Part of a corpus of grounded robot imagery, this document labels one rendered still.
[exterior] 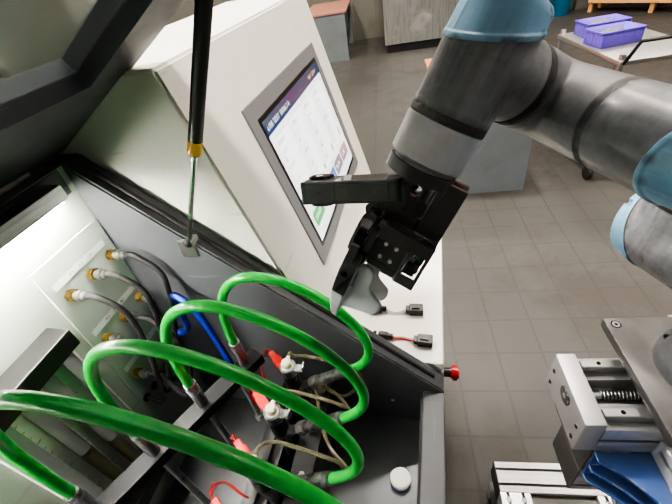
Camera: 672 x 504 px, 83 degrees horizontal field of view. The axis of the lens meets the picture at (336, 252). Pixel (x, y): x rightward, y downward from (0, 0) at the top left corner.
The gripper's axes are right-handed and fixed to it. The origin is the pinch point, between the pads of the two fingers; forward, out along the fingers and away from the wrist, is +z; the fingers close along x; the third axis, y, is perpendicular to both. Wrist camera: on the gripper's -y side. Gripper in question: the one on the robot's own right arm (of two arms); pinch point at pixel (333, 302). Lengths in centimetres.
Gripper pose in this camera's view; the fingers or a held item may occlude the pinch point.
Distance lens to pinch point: 47.9
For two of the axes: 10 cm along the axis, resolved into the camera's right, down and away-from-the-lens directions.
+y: 8.6, 4.8, -1.5
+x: 3.5, -3.5, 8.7
